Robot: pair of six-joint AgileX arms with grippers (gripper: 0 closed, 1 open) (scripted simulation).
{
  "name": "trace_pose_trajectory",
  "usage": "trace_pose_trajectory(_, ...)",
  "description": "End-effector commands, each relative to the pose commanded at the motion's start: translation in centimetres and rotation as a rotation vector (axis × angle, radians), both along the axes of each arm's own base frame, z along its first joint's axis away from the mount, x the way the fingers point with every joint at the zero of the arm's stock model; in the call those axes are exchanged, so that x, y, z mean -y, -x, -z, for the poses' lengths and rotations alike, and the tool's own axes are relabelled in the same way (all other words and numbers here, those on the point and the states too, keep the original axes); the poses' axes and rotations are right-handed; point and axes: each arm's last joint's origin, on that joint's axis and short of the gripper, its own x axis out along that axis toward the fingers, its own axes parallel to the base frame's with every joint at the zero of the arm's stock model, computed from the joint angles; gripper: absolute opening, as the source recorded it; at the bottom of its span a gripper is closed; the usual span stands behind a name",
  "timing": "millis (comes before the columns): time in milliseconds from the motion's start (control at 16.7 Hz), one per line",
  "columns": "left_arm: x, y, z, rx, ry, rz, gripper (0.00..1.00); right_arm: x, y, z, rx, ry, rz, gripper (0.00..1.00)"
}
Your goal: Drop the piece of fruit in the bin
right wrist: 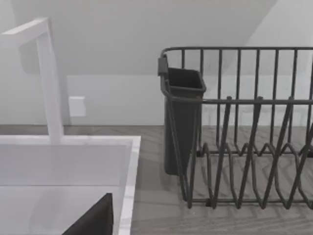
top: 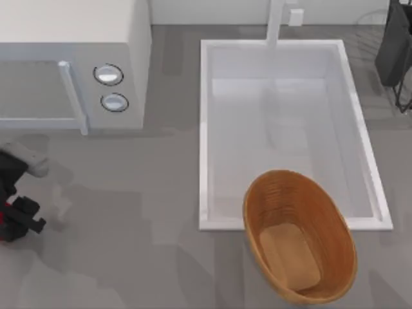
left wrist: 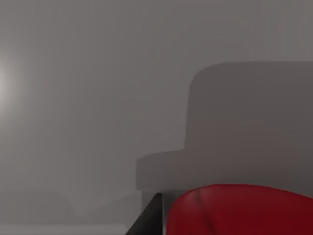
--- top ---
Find microwave oven door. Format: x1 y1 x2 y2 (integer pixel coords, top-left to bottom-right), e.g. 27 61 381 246
0 60 89 136

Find small round microwave knob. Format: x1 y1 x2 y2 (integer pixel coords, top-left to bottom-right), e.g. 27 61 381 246
100 92 130 113

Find large round microwave knob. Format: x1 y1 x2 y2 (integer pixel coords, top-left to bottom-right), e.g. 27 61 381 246
92 63 125 87

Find pale microwave oven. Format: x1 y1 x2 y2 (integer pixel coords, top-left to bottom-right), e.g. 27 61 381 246
0 0 153 136

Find brown wicker basket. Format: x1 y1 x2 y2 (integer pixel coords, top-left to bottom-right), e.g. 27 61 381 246
242 169 359 306

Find white sink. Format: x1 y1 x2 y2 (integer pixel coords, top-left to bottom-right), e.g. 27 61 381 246
198 39 395 232

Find tall white tap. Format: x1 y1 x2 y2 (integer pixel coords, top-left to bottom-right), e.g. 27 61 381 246
266 0 299 49

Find white tap lever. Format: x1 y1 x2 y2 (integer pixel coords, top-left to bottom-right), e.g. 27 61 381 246
289 8 304 27

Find pale microwave door handle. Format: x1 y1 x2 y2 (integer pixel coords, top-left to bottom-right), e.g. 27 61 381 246
57 61 89 136

